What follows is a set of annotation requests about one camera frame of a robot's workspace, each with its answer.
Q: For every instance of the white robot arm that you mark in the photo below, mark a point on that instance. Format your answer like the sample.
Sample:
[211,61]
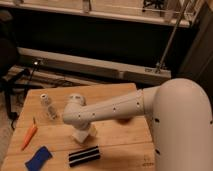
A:
[181,115]

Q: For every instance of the white ceramic cup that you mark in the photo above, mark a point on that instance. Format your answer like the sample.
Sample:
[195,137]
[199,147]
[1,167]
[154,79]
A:
[80,135]

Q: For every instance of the orange bowl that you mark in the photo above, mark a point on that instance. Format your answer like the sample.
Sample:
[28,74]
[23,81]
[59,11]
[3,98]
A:
[124,120]

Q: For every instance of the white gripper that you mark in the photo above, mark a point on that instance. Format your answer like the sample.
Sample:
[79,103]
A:
[90,131]

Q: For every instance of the metal pole stand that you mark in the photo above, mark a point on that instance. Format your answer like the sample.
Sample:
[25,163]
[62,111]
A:
[159,65]

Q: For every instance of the orange toy carrot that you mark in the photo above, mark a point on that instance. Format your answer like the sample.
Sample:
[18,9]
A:
[30,133]

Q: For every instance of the black white striped cloth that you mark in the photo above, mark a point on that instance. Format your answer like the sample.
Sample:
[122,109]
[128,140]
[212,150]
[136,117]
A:
[84,156]

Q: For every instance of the black office chair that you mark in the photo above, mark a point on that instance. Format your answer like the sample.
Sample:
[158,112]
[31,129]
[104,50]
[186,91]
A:
[9,56]

